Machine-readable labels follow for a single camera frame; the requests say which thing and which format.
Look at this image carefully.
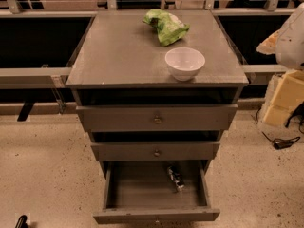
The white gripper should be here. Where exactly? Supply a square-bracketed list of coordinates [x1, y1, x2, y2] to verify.
[256, 30, 304, 127]

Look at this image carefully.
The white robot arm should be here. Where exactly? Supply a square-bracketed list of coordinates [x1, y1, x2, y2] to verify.
[256, 3, 304, 127]

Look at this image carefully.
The grey drawer cabinet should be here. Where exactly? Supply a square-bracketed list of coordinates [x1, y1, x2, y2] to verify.
[66, 9, 250, 176]

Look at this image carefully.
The grey metal rail left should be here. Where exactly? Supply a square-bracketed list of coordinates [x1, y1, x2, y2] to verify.
[0, 67, 71, 89]

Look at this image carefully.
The silver blue redbull can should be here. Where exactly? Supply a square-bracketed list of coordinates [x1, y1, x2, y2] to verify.
[167, 166, 184, 192]

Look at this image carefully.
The black power adapter cable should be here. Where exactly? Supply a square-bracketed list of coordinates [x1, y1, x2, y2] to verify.
[255, 106, 302, 151]

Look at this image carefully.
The grey metal rail right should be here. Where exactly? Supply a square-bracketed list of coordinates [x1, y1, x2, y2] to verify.
[242, 65, 287, 86]

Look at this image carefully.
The white ceramic bowl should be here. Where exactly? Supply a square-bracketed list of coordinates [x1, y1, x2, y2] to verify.
[164, 47, 205, 81]

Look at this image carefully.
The green chip bag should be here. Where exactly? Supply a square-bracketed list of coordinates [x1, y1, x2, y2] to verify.
[142, 9, 190, 47]

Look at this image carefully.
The black object bottom left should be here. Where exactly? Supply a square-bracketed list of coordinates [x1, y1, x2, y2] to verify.
[15, 215, 28, 228]

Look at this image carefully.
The middle grey drawer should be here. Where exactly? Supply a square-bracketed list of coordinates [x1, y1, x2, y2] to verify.
[91, 142, 219, 162]

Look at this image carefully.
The top grey drawer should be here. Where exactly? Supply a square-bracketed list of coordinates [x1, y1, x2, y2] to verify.
[76, 104, 238, 132]

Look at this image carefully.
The grey metal rail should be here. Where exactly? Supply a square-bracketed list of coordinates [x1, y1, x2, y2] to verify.
[242, 65, 287, 86]
[0, 67, 71, 89]

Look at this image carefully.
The bottom grey open drawer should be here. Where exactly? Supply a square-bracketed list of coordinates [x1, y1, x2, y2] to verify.
[94, 161, 219, 224]

